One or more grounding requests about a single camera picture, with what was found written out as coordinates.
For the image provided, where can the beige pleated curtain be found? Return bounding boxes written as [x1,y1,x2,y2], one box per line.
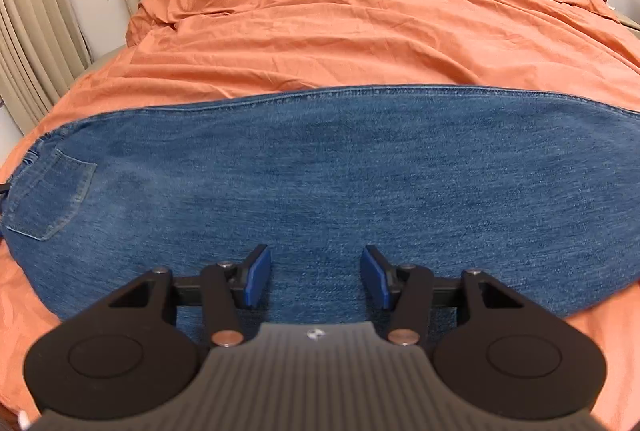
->
[0,0,94,138]

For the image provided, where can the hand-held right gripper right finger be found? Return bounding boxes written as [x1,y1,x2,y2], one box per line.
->
[360,245,527,349]

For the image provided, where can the orange duvet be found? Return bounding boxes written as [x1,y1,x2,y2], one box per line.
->
[0,0,640,424]

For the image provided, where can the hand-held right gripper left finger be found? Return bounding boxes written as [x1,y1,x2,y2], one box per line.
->
[107,243,273,352]

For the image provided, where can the blue denim pants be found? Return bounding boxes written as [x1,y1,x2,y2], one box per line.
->
[2,84,640,327]

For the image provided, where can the beige nightstand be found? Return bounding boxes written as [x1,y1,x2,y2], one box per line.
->
[606,4,640,33]

